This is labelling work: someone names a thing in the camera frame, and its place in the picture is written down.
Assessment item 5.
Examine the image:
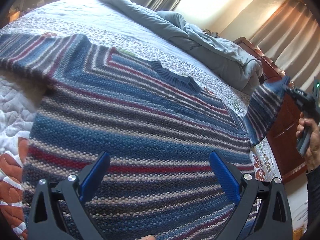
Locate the striped knit sweater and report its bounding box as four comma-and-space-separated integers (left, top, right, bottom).
1, 34, 288, 239

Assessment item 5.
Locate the right forearm dark sleeve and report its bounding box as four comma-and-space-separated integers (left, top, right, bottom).
301, 167, 320, 239

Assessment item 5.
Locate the right hand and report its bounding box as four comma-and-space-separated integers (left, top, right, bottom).
296, 112, 319, 173

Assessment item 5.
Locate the beige curtain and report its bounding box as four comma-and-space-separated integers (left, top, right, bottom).
250, 0, 319, 92

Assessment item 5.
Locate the grey blue comforter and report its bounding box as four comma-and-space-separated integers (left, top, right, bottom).
99, 0, 263, 95

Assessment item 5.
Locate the floral white quilt bedspread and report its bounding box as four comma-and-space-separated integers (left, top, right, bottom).
1, 0, 266, 239

